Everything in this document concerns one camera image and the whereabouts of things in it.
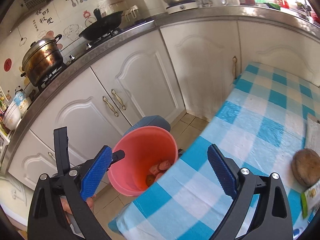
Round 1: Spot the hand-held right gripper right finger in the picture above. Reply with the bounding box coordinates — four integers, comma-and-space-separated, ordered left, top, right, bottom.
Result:
207, 144, 293, 240

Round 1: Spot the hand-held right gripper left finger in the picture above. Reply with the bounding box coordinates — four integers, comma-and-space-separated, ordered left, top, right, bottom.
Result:
27, 145, 113, 240

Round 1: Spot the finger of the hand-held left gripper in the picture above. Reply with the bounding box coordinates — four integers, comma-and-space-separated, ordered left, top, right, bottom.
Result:
107, 149, 125, 172

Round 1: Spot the pink plastic bucket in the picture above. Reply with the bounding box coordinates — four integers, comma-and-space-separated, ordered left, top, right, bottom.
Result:
107, 126, 178, 197

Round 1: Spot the white foam fruit net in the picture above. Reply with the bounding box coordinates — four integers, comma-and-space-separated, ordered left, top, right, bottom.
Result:
149, 160, 173, 180

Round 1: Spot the green white cookie packet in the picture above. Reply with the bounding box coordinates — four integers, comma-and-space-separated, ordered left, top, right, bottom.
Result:
300, 180, 320, 219

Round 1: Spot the person's left hand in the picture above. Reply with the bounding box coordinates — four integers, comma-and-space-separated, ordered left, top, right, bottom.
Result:
60, 196, 95, 224

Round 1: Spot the blue white checked tablecloth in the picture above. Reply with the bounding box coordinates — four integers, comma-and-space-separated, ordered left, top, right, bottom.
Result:
108, 62, 320, 240

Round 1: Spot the blue grey stool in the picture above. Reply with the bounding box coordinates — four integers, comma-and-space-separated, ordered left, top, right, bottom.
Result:
124, 115, 172, 137

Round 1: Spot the white ceramic bowl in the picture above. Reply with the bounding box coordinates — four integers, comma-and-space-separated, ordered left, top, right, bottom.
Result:
2, 100, 23, 130

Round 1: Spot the blue cartoon bowl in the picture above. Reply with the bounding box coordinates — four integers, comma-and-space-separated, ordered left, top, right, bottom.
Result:
12, 91, 32, 113

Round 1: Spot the black gas stove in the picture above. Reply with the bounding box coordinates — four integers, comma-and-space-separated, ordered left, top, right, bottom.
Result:
35, 17, 155, 93

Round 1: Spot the brown coconut half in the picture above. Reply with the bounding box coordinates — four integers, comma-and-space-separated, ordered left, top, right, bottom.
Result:
291, 148, 320, 187

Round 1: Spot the steel steamer pot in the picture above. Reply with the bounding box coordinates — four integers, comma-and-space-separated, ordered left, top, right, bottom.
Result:
21, 34, 64, 87

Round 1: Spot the white paper packet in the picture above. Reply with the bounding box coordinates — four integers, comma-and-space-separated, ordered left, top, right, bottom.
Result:
303, 113, 320, 153

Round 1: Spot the white kitchen cabinet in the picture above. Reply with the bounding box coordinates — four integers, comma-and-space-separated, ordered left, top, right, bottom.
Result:
0, 19, 320, 205

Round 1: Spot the black wok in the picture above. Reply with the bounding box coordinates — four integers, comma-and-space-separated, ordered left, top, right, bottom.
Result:
79, 8, 124, 41

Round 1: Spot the white plastic rack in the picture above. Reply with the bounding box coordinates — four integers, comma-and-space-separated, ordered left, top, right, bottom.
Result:
124, 6, 139, 22

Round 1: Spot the grey kitchen countertop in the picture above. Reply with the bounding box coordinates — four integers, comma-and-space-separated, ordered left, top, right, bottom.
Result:
0, 4, 320, 170

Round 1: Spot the white induction cooker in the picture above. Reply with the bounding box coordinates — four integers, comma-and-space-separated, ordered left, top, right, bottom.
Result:
166, 0, 199, 15

